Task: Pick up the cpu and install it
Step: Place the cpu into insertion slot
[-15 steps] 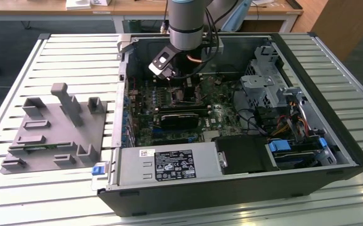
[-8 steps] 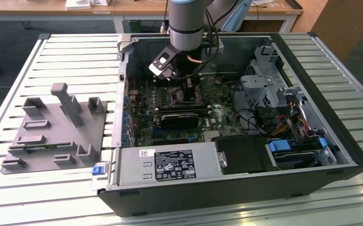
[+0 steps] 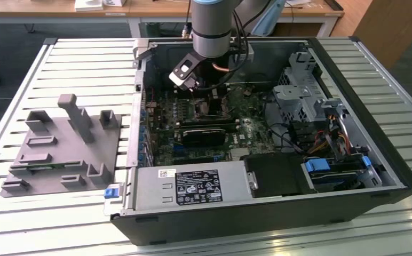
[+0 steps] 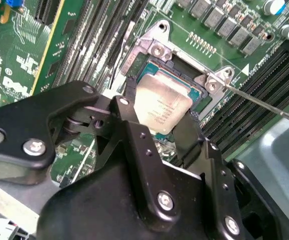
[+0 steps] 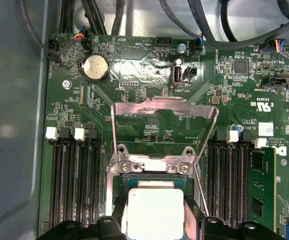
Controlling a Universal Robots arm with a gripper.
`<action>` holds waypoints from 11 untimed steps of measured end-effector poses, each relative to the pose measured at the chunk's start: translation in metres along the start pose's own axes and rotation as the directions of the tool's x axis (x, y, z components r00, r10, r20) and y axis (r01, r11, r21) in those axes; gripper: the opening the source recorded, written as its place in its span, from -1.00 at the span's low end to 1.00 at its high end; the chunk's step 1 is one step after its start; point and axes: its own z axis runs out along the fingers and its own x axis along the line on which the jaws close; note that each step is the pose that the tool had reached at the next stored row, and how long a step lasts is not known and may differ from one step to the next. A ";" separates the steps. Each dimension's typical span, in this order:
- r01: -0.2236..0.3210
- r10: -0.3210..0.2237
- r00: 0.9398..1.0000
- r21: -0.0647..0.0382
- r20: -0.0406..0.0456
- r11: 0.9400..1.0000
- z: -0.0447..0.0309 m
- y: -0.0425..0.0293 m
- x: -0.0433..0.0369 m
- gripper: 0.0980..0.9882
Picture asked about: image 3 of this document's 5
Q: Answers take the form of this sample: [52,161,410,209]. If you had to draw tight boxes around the CPU socket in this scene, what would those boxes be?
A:
[190,97,228,118]

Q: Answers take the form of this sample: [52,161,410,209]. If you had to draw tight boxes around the black RAM slot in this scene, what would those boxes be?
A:
[176,90,202,99]
[176,124,238,132]
[179,119,238,126]

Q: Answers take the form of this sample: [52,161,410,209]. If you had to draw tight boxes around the black graphics card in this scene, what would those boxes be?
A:
[175,127,227,148]

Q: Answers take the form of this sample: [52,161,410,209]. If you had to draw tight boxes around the green motherboard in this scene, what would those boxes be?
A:
[139,84,276,167]

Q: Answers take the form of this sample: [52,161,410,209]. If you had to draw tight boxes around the silver drive cage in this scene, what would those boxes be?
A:
[270,51,351,126]

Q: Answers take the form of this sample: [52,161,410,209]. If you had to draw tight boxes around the silver chipset heatsink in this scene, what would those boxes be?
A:
[230,148,250,161]

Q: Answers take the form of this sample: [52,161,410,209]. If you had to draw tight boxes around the wooden desk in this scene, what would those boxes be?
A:
[0,0,345,38]

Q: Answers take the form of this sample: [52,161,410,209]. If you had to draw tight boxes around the black plastic shroud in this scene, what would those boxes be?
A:
[242,153,317,199]

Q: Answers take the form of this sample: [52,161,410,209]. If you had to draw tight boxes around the blue disk carrier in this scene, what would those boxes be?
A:
[303,155,373,175]

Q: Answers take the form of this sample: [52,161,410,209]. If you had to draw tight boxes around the silver power supply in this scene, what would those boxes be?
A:
[128,163,256,215]

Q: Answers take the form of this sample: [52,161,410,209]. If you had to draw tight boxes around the plain white box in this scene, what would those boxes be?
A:
[73,0,105,12]

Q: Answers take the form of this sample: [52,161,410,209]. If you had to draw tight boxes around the grey parts rack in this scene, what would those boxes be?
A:
[0,93,123,198]

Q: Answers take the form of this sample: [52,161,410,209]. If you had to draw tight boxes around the black disk drive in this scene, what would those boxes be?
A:
[310,172,362,192]

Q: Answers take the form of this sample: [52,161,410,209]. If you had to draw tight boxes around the wooden cabinet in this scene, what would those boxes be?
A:
[329,0,412,70]

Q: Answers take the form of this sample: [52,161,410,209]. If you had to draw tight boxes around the black PC case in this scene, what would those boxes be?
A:
[108,36,412,246]

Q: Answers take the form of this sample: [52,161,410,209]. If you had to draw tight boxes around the silver disk bay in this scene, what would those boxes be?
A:
[299,153,385,194]

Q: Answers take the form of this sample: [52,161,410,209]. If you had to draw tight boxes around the green RAM stick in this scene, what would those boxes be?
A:
[27,163,79,170]

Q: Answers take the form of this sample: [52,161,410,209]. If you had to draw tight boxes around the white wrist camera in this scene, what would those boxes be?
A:
[168,52,202,93]

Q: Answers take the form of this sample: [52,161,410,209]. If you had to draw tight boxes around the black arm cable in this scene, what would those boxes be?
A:
[203,7,252,90]

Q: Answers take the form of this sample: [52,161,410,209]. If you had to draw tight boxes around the grey case bracket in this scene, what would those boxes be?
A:
[132,38,154,70]

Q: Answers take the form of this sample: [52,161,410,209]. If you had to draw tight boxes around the dark grey flat cable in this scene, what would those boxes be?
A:
[325,130,347,162]

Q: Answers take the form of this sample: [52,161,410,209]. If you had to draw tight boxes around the yellow red power wires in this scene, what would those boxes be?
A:
[307,114,354,161]

